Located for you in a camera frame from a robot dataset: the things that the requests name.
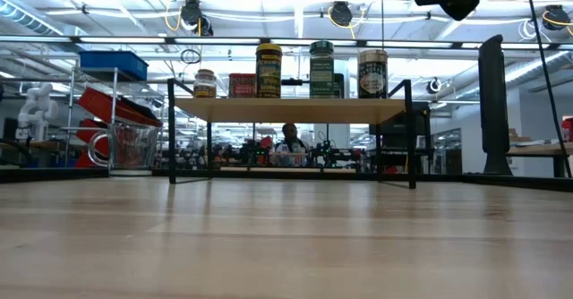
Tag green-lidded oregano glass jar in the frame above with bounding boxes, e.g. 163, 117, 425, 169
309, 40, 336, 99

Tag black background robot station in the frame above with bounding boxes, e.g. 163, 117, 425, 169
239, 137, 275, 168
312, 140, 344, 169

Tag wooden shelf with black legs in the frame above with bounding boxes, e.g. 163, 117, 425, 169
167, 78, 417, 190

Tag yellow-lidded chili onion seasoning jar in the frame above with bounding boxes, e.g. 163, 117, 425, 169
255, 43, 284, 99

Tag black equipment cabinet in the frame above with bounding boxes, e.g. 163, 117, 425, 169
369, 101, 433, 175

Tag beige-lidded furikake seasoning jar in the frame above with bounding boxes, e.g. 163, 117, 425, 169
357, 48, 389, 100

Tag red smoked paprika tin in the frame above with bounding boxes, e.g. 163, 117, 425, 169
228, 73, 258, 99

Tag red plastic bin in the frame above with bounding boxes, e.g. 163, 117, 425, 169
76, 87, 163, 128
73, 118, 111, 169

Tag small cork-lidded saffron glass jar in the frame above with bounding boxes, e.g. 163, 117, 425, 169
192, 68, 218, 99

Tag blue plastic bin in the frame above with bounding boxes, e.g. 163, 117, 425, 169
79, 50, 150, 81

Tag silver metal rack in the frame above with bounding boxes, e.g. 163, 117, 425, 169
62, 65, 120, 170

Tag black upright tower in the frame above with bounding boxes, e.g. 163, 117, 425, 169
477, 33, 514, 176

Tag person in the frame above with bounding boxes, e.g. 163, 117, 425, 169
273, 123, 310, 167

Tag thin black hanging cable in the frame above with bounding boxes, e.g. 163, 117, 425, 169
523, 0, 573, 178

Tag clear glass measuring cup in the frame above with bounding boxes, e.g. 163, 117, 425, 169
87, 122, 160, 174

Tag black aluminium rig frame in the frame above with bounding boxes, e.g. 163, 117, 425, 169
0, 167, 573, 192

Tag wooden background workbench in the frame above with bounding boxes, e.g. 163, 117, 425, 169
508, 141, 573, 178

